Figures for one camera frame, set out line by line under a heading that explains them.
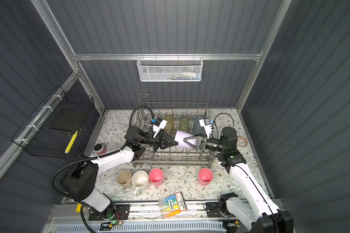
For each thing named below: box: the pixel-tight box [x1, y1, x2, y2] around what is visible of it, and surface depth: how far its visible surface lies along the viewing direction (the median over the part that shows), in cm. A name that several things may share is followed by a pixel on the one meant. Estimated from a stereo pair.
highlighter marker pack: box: [157, 191, 188, 220], surface depth 77 cm
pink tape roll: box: [93, 143, 107, 155], surface depth 94 cm
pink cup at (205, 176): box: [197, 167, 214, 186], surface depth 86 cm
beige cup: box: [116, 169, 133, 189], surface depth 79 cm
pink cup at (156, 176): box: [148, 167, 164, 187], surface depth 80 cm
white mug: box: [131, 170, 150, 197], surface depth 80 cm
